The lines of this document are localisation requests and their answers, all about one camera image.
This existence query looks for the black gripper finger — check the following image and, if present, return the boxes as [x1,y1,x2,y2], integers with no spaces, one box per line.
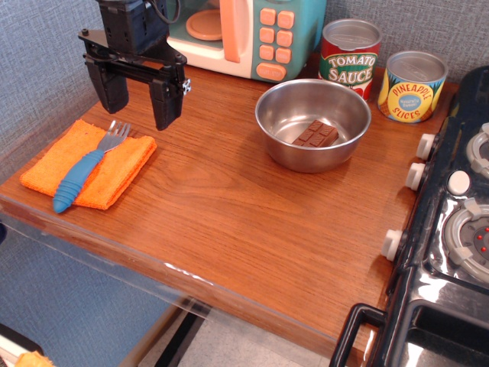
[86,57,129,114]
[149,66,183,131]

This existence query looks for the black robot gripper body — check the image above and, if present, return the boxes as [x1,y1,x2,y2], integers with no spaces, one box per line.
[79,1,191,94]

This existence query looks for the blue handled metal fork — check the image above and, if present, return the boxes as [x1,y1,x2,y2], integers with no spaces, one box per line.
[53,120,131,213]

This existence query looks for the orange microwave turntable plate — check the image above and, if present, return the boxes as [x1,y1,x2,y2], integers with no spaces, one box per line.
[186,9,222,41]

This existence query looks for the orange folded rag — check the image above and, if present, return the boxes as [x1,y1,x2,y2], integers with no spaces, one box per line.
[20,119,157,213]

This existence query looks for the toy microwave teal and cream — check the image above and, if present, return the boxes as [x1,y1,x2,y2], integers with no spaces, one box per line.
[168,1,326,83]

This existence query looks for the stainless steel bowl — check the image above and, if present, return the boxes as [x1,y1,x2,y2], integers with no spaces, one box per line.
[255,79,371,173]

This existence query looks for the toy chocolate bar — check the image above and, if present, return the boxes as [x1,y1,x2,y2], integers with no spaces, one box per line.
[293,120,338,148]

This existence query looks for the tomato sauce can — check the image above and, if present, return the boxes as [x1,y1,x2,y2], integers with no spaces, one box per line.
[319,18,382,100]

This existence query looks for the pineapple slices can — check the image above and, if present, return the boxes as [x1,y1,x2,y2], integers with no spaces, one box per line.
[377,50,449,124]

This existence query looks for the white stove knob middle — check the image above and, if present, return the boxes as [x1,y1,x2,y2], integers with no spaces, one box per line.
[405,163,426,191]

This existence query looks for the white stove knob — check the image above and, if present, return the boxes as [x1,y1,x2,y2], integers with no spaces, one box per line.
[381,229,403,261]
[405,163,426,191]
[416,134,436,161]

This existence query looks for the white stove knob upper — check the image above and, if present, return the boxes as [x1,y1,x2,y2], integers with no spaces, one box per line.
[416,134,436,161]

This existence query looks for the white stove knob lower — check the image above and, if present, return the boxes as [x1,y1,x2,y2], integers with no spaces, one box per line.
[381,229,403,261]

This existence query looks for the orange object bottom left corner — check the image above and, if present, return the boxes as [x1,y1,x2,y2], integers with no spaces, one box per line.
[15,351,54,367]

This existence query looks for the black toy stove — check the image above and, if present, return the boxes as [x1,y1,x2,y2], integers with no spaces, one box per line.
[329,65,489,367]

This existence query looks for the black oven door handle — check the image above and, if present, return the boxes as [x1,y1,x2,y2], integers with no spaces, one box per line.
[329,303,387,366]

